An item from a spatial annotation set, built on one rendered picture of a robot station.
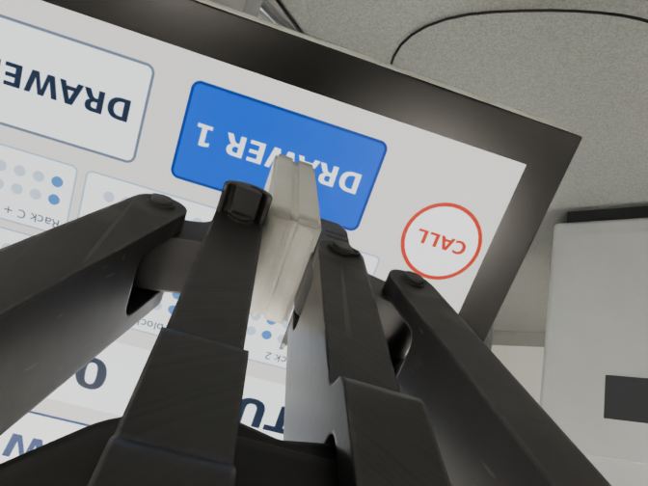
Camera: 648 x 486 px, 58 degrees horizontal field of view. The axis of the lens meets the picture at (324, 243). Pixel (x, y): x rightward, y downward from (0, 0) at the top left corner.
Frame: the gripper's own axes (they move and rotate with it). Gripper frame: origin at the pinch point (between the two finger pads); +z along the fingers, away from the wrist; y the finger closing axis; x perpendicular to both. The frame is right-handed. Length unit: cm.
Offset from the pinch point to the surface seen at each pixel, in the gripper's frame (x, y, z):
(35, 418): -17.9, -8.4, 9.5
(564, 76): 18, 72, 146
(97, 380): -14.5, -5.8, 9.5
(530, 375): -143, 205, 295
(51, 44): 1.5, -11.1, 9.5
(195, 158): -1.3, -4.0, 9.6
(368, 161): 1.2, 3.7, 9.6
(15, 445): -19.9, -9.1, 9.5
